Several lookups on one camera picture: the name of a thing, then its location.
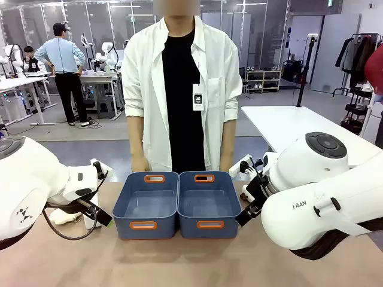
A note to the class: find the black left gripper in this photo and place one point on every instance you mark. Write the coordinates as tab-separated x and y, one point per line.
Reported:
82	204

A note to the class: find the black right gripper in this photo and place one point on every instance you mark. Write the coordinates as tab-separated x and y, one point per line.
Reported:
258	191

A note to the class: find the plain white plush toy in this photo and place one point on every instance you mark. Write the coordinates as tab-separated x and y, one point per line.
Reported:
63	216

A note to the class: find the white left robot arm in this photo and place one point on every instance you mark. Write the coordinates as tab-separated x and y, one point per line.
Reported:
27	179

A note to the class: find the person's right forearm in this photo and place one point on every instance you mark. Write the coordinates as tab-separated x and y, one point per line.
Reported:
136	137

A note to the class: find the person's left forearm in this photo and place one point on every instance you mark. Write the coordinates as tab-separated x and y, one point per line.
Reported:
228	139

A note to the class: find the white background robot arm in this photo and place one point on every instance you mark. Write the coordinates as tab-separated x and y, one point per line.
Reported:
13	56
107	55

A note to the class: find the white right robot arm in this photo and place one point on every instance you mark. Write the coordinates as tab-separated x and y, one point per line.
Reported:
308	206

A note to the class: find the person's left hand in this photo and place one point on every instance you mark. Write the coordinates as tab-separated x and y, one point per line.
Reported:
226	163

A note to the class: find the person's right hand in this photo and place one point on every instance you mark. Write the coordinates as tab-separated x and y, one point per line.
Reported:
140	164

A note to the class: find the large white table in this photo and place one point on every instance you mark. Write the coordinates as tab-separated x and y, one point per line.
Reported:
284	125

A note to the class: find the grey stool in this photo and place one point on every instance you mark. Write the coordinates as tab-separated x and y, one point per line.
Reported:
106	107

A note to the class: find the white ID badge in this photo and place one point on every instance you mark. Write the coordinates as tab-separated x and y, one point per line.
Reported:
198	101

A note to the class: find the black office chair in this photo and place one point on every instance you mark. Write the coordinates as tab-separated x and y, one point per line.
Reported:
243	80

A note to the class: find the wooden shoe shelf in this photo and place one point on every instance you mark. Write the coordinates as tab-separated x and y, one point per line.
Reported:
263	80

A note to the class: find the white background desk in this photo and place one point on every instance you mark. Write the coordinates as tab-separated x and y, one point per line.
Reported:
95	78
18	85

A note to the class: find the person in white shirt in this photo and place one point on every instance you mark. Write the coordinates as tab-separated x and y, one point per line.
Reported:
182	89

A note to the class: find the black trolley cart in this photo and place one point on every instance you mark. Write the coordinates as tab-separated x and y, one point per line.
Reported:
356	110

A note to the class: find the black tripod stand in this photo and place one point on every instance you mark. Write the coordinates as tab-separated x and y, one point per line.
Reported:
305	74

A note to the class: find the man in light blue shirt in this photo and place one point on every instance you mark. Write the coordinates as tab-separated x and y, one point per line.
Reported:
64	59

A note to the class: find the seated person in black jacket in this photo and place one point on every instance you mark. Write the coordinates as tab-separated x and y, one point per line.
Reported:
32	63

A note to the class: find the red garment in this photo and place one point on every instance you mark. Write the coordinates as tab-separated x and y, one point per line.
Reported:
375	71

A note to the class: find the clothes rack with coats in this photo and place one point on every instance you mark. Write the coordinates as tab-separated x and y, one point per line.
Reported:
357	56

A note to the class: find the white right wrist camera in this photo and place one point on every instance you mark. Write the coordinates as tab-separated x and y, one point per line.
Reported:
239	168

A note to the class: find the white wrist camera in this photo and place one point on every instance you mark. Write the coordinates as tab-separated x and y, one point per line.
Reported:
239	168
101	169

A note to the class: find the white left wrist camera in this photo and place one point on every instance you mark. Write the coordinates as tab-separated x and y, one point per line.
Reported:
101	169

